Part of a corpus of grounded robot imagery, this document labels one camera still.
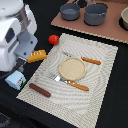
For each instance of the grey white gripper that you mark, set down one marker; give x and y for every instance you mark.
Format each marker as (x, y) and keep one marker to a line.
(17, 38)

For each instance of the yellow bread loaf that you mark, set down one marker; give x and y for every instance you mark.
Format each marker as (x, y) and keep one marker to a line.
(37, 56)

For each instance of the red tomato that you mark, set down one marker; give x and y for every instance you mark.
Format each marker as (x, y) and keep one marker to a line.
(53, 39)

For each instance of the grilled brown sausage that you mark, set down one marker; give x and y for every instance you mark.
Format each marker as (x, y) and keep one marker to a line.
(39, 90)

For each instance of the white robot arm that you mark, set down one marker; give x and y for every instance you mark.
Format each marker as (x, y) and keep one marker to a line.
(10, 7)

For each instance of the small dark grey pot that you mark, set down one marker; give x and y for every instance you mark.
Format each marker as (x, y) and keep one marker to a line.
(70, 11)

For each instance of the round wooden plate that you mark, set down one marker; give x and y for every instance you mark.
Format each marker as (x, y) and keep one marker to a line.
(72, 68)

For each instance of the large dark grey pot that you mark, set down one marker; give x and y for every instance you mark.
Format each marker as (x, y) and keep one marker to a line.
(95, 13)

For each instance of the beige woven placemat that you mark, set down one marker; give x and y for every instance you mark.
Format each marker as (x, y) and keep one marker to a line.
(69, 85)

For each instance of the pink wooden board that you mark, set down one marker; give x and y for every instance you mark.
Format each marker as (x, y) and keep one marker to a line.
(109, 29)

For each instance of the beige bowl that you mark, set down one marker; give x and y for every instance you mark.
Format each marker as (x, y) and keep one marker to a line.
(124, 16)

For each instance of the fork with wooden handle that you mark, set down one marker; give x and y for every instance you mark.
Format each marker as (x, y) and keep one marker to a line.
(76, 85)

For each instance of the knife with wooden handle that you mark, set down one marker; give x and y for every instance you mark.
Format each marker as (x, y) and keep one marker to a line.
(83, 58)

